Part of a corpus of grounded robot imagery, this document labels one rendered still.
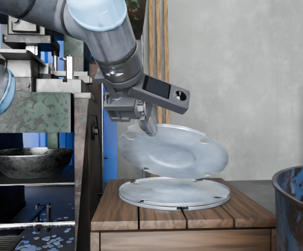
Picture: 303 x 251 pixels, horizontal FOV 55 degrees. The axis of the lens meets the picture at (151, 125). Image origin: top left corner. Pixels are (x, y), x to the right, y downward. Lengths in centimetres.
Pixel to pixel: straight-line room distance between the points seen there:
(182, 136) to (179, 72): 190
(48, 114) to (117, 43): 69
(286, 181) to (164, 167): 46
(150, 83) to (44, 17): 20
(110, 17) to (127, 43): 5
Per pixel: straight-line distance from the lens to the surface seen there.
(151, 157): 80
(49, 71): 132
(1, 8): 46
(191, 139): 67
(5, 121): 114
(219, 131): 262
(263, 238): 66
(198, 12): 272
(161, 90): 53
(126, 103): 55
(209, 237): 63
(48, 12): 48
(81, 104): 102
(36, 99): 111
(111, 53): 45
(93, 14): 42
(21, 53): 108
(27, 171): 124
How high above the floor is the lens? 55
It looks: 1 degrees down
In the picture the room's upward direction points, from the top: straight up
